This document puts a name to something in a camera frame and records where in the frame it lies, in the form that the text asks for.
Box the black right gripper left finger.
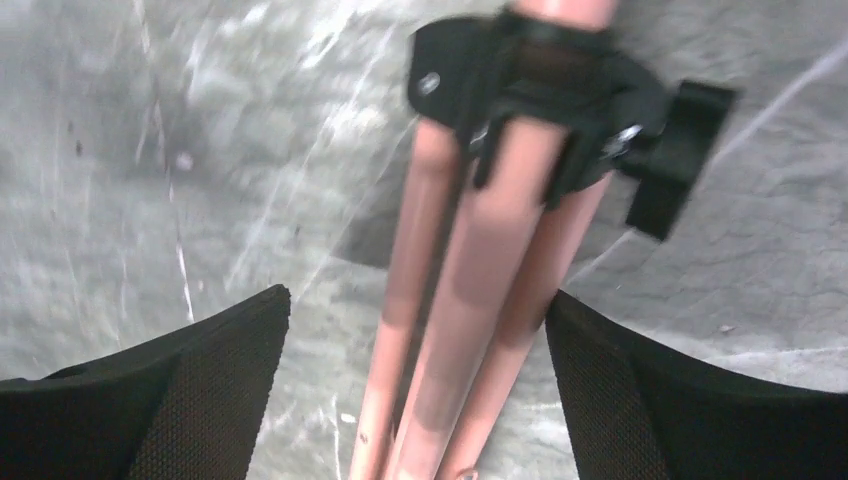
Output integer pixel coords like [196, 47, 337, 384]
[1, 285, 290, 480]

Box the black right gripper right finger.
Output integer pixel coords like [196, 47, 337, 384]
[545, 292, 847, 480]

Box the pink tripod music stand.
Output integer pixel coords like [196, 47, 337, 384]
[350, 1, 738, 479]

